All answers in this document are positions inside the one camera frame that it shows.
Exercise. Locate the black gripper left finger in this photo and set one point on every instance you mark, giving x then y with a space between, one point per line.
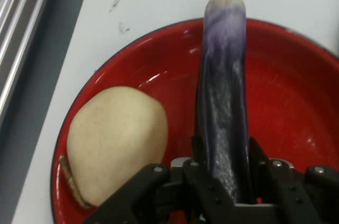
148 187

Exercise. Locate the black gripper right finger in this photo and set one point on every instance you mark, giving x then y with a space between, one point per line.
291 197

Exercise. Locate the purple toy eggplant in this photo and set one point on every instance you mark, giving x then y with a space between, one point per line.
225 75

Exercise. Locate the pale yellow toy potato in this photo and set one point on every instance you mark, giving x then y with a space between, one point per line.
114 139

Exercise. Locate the red plate with black rim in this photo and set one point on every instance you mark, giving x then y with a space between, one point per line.
286 102

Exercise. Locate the long horizontal aluminium frame rail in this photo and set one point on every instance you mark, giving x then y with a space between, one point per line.
16 9

